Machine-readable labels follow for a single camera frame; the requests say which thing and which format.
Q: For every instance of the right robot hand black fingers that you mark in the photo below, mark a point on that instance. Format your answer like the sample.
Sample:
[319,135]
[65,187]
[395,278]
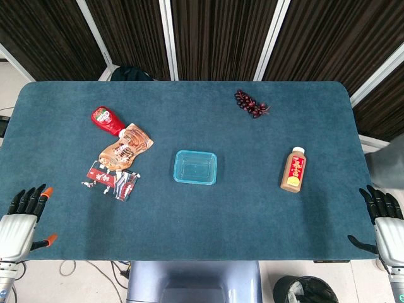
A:
[391,236]

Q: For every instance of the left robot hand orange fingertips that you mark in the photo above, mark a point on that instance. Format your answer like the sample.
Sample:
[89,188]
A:
[15,233]

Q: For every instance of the clear blue plastic container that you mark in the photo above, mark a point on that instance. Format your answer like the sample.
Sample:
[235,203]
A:
[195,166]

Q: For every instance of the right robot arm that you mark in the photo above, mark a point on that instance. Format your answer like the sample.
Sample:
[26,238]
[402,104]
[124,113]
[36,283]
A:
[397,284]

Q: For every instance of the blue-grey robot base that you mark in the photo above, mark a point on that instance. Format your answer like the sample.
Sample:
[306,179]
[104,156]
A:
[192,281]

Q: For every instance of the black desk control panel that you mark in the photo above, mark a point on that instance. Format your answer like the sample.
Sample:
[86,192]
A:
[331,261]

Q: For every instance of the grey trousers leg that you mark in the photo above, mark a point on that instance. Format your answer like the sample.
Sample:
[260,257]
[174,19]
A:
[386,164]

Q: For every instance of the black trash bin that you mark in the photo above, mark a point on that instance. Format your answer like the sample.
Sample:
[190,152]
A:
[303,290]

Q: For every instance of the dark red snack packet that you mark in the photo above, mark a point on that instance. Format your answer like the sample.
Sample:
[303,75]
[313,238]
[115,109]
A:
[107,181]

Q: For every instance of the brown drink bottle red label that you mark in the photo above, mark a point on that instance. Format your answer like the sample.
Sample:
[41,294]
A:
[293,170]

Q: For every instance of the dark slatted partition panel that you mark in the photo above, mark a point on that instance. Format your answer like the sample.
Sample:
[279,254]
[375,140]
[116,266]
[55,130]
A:
[385,110]
[221,31]
[331,38]
[132,31]
[47,31]

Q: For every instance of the orange spout pouch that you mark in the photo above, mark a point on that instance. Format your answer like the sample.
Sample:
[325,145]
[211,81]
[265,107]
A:
[124,150]

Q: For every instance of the red ketchup bottle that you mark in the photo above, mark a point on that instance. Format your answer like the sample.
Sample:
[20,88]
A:
[105,119]

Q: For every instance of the blue velvet table cover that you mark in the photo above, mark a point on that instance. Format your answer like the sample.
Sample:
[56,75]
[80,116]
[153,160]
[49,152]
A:
[195,221]

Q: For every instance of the dark red grape bunch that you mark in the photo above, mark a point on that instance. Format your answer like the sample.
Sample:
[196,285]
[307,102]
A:
[249,102]

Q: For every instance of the black bag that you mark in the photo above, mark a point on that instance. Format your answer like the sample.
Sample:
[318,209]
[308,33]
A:
[129,74]

